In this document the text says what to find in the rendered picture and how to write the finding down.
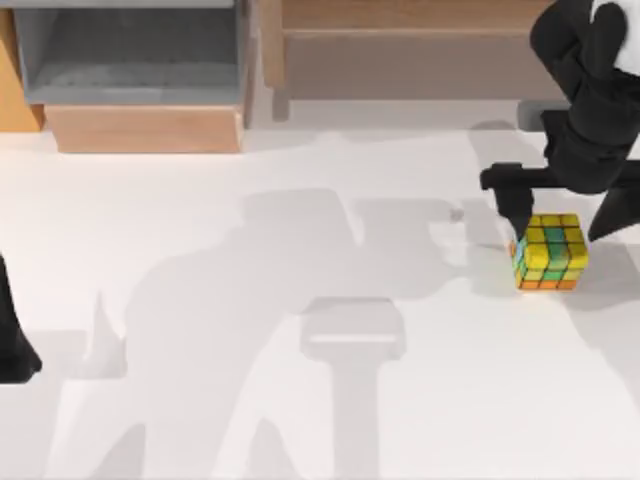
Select multicoloured puzzle cube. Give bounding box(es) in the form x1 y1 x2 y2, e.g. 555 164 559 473
509 212 591 293

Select wooden open shelf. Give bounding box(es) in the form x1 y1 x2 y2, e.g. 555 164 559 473
263 0 572 122

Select pale wooden drawer front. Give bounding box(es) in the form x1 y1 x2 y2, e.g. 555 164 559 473
44 102 246 155

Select orange wooden cupboard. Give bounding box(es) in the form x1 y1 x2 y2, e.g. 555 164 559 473
0 8 47 134

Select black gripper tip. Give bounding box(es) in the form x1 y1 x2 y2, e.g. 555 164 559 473
0 254 43 385

